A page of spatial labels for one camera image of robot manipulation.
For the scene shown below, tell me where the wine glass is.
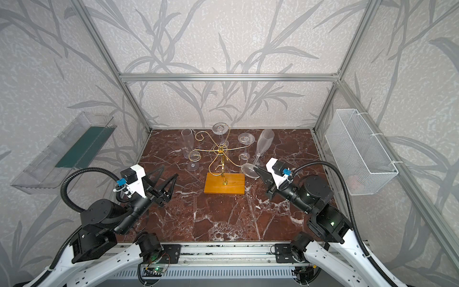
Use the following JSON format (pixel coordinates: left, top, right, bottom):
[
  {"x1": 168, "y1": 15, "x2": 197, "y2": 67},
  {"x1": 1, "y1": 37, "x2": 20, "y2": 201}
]
[
  {"x1": 187, "y1": 151, "x2": 201, "y2": 172},
  {"x1": 238, "y1": 132, "x2": 255, "y2": 161},
  {"x1": 180, "y1": 129, "x2": 194, "y2": 160},
  {"x1": 212, "y1": 122, "x2": 230, "y2": 147},
  {"x1": 241, "y1": 129, "x2": 274, "y2": 179}
]

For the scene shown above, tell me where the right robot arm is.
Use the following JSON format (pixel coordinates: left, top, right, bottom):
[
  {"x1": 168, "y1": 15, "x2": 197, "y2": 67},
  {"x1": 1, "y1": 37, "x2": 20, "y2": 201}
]
[{"x1": 254, "y1": 159, "x2": 404, "y2": 287}]

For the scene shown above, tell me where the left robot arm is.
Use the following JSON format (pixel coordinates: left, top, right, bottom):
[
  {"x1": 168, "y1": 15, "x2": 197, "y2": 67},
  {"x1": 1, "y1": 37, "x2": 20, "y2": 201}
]
[{"x1": 19, "y1": 165, "x2": 179, "y2": 287}]

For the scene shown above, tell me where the yellow wooden rack base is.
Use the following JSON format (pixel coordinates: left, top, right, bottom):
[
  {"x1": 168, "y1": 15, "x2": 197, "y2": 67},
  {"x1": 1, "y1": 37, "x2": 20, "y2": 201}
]
[{"x1": 204, "y1": 173, "x2": 245, "y2": 195}]

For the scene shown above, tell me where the green circuit board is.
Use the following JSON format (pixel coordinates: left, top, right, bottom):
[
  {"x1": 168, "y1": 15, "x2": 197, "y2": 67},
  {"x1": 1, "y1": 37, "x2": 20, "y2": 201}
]
[{"x1": 144, "y1": 267, "x2": 167, "y2": 277}]

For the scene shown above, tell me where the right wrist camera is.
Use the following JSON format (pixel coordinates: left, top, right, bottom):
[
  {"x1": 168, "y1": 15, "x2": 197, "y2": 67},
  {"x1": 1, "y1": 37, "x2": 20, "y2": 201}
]
[{"x1": 266, "y1": 158, "x2": 294, "y2": 191}]

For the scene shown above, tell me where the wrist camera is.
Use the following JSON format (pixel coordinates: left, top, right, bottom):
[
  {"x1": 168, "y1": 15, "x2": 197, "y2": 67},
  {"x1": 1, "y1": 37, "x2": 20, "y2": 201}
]
[
  {"x1": 266, "y1": 158, "x2": 294, "y2": 191},
  {"x1": 113, "y1": 165, "x2": 147, "y2": 199}
]

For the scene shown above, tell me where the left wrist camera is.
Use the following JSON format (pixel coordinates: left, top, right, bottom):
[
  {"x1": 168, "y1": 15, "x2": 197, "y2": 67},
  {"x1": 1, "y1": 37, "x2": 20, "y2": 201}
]
[{"x1": 113, "y1": 165, "x2": 147, "y2": 199}]

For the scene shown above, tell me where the gold wire glass rack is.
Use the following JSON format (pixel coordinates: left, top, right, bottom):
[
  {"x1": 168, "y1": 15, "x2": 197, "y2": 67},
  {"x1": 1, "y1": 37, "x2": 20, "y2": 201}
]
[{"x1": 193, "y1": 130, "x2": 245, "y2": 176}]

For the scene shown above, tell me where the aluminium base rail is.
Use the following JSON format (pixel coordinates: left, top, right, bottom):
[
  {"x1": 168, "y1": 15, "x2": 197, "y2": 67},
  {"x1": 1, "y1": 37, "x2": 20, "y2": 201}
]
[{"x1": 107, "y1": 241, "x2": 377, "y2": 268}]

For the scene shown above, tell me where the clear plastic wall shelf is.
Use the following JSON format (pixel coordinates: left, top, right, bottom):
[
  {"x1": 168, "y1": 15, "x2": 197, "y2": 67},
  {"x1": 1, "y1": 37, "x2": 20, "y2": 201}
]
[{"x1": 11, "y1": 112, "x2": 117, "y2": 195}]

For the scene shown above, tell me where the white wire mesh basket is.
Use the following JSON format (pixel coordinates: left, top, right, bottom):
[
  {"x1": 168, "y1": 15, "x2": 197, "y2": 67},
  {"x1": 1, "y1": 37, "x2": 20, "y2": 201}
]
[{"x1": 325, "y1": 109, "x2": 399, "y2": 196}]

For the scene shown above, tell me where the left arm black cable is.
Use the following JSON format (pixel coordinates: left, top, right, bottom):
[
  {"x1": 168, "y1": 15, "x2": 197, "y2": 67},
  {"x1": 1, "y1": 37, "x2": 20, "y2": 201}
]
[{"x1": 28, "y1": 167, "x2": 133, "y2": 287}]

